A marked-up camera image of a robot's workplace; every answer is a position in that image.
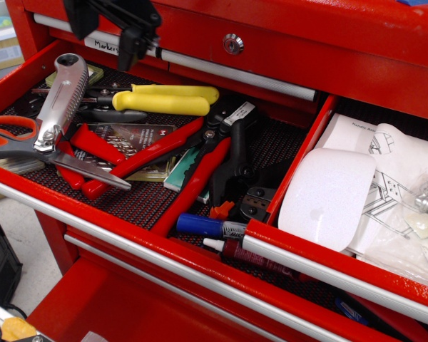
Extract white paper instruction sheet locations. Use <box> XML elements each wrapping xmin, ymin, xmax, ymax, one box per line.
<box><xmin>315</xmin><ymin>113</ymin><xmax>428</xmax><ymax>255</ymax></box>

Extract silver metal box cutter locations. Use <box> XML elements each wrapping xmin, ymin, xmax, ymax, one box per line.
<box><xmin>34</xmin><ymin>53</ymin><xmax>89</xmax><ymax>152</ymax></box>

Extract open red right drawer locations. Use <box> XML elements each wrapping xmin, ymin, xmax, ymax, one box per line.
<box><xmin>241</xmin><ymin>93</ymin><xmax>428</xmax><ymax>331</ymax></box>

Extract yellow handled pliers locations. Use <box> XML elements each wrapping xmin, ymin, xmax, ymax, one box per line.
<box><xmin>81</xmin><ymin>84</ymin><xmax>220</xmax><ymax>116</ymax></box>

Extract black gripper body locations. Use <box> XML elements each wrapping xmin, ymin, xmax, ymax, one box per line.
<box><xmin>87</xmin><ymin>0</ymin><xmax>162</xmax><ymax>32</ymax></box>

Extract clear drill bit case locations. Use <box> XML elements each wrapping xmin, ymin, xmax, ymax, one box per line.
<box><xmin>71</xmin><ymin>123</ymin><xmax>176</xmax><ymax>172</ymax></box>

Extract orange plastic clip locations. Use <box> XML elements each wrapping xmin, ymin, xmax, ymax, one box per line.
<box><xmin>209</xmin><ymin>201</ymin><xmax>235</xmax><ymax>220</ymax></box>

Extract red threadlocker bottle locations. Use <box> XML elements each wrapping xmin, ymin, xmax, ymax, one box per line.
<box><xmin>203</xmin><ymin>238</ymin><xmax>300</xmax><ymax>280</ymax></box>

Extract black ratchet crimping tool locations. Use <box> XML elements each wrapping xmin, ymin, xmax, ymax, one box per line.
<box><xmin>209</xmin><ymin>97</ymin><xmax>295</xmax><ymax>222</ymax></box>

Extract open red drawer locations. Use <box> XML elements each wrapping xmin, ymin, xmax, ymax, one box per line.
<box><xmin>241</xmin><ymin>93</ymin><xmax>428</xmax><ymax>331</ymax></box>
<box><xmin>0</xmin><ymin>38</ymin><xmax>320</xmax><ymax>342</ymax></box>

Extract blue cap marker pen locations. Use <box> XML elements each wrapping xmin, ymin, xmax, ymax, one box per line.
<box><xmin>176</xmin><ymin>213</ymin><xmax>247</xmax><ymax>239</ymax></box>

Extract red metal tool chest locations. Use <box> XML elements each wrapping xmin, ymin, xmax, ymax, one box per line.
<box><xmin>0</xmin><ymin>1</ymin><xmax>428</xmax><ymax>341</ymax></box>

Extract silver cabinet lock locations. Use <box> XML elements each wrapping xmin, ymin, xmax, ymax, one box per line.
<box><xmin>223</xmin><ymin>33</ymin><xmax>244</xmax><ymax>56</ymax></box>

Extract open red left drawer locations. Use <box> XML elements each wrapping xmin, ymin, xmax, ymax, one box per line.
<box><xmin>0</xmin><ymin>38</ymin><xmax>320</xmax><ymax>342</ymax></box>

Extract clear bag of hardware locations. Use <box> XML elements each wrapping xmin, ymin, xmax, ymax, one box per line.
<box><xmin>363</xmin><ymin>171</ymin><xmax>428</xmax><ymax>286</ymax></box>

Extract yellow sponge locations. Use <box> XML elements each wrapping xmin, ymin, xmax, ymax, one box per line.
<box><xmin>1</xmin><ymin>317</ymin><xmax>38</xmax><ymax>341</ymax></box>

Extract white markers label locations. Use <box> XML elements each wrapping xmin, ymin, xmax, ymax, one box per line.
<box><xmin>83</xmin><ymin>35</ymin><xmax>133</xmax><ymax>57</ymax></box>

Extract red handled wire stripper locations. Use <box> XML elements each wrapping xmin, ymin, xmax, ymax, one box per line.
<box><xmin>81</xmin><ymin>115</ymin><xmax>233</xmax><ymax>217</ymax></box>

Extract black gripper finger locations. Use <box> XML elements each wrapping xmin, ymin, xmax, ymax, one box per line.
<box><xmin>63</xmin><ymin>0</ymin><xmax>99</xmax><ymax>40</ymax></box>
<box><xmin>117</xmin><ymin>26</ymin><xmax>160</xmax><ymax>71</ymax></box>

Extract teal white small box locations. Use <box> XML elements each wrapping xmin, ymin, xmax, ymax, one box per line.
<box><xmin>163</xmin><ymin>147</ymin><xmax>200</xmax><ymax>192</ymax></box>

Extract green blade case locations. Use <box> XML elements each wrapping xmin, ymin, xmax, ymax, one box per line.
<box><xmin>45</xmin><ymin>64</ymin><xmax>104</xmax><ymax>87</ymax></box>

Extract black small cutters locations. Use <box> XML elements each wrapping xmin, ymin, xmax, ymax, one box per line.
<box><xmin>77</xmin><ymin>105</ymin><xmax>148</xmax><ymax>123</ymax></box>

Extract red handled pliers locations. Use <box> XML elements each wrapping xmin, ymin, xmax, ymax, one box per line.
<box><xmin>56</xmin><ymin>123</ymin><xmax>126</xmax><ymax>190</ymax></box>

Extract white computer mouse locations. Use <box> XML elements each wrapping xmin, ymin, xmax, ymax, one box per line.
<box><xmin>277</xmin><ymin>148</ymin><xmax>376</xmax><ymax>252</ymax></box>

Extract clear plastic case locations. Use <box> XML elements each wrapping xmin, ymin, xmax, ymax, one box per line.
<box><xmin>0</xmin><ymin>154</ymin><xmax>46</xmax><ymax>175</ymax></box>

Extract orange grey handled scissors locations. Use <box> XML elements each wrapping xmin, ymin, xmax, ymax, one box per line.
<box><xmin>0</xmin><ymin>115</ymin><xmax>131</xmax><ymax>190</ymax></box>

